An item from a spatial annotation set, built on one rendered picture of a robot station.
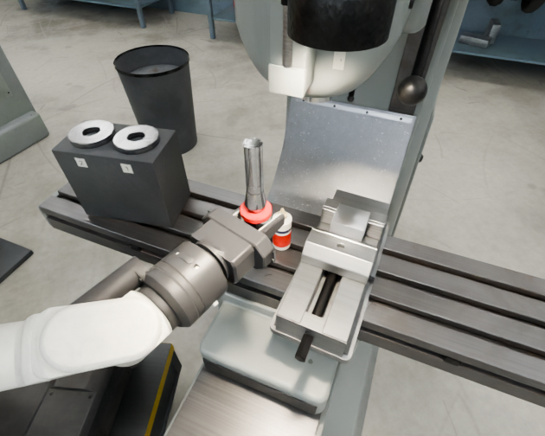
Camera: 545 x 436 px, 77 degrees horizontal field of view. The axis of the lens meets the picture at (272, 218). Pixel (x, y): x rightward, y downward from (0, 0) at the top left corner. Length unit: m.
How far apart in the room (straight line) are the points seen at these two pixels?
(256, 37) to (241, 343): 0.57
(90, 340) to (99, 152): 0.46
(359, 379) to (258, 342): 0.72
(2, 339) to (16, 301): 1.73
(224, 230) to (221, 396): 0.44
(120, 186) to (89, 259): 1.38
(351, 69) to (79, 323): 0.38
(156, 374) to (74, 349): 0.85
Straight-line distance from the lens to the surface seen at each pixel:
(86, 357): 0.40
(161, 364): 1.25
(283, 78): 0.39
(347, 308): 0.61
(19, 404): 1.17
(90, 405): 1.06
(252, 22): 0.43
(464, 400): 1.76
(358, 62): 0.41
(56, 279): 2.14
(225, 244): 0.47
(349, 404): 1.39
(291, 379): 0.74
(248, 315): 0.80
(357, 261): 0.62
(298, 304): 0.60
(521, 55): 4.29
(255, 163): 0.44
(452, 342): 0.72
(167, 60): 2.78
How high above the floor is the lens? 1.52
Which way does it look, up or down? 46 degrees down
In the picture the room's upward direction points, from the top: straight up
